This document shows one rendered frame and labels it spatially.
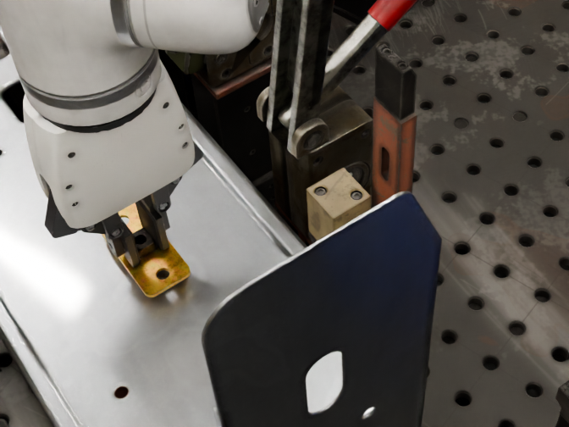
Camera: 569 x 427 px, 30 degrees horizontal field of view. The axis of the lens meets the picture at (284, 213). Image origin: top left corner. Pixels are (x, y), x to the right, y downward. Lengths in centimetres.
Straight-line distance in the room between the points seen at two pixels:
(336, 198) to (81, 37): 25
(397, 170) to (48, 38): 25
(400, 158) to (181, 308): 20
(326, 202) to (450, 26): 68
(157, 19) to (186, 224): 30
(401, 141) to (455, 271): 48
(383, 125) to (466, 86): 63
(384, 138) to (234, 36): 18
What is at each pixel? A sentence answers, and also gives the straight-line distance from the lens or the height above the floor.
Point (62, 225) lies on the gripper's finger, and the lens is 73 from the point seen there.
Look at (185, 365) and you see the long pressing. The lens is 76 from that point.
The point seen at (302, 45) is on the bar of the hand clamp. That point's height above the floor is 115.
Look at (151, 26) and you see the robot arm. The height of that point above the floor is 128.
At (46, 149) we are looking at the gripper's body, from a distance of 66.
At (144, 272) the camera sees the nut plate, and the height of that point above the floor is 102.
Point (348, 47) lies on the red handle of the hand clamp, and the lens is 79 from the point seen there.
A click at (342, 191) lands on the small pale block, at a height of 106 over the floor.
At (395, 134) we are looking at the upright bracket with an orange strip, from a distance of 68.
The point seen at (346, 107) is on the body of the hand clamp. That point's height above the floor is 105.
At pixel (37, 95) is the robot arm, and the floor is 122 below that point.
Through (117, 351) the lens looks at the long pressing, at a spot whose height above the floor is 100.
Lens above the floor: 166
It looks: 53 degrees down
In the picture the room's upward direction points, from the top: 5 degrees counter-clockwise
